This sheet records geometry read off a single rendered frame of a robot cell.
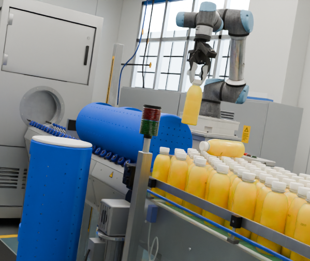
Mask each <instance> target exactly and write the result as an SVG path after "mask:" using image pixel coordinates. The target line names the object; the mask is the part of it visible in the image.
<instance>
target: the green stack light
mask: <svg viewBox="0 0 310 261"><path fill-rule="evenodd" d="M158 129H159V122H158V121H151V120H145V119H141V123H140V129H139V133H140V134H144V135H150V136H158Z"/></svg>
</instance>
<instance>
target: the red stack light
mask: <svg viewBox="0 0 310 261"><path fill-rule="evenodd" d="M160 116H161V110H158V109H152V108H145V107H143V109H142V117H141V119H145V120H151V121H160Z"/></svg>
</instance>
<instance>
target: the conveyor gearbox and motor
mask: <svg viewBox="0 0 310 261"><path fill-rule="evenodd" d="M100 203H101V204H100V211H99V218H98V224H97V227H98V229H97V232H96V233H97V235H98V236H99V238H89V241H88V247H87V253H86V256H85V259H84V261H87V257H88V258H89V259H90V260H91V261H122V256H123V249H124V243H125V236H126V229H127V222H128V216H129V209H130V203H129V202H128V201H126V200H124V199H102V200H101V202H100Z"/></svg>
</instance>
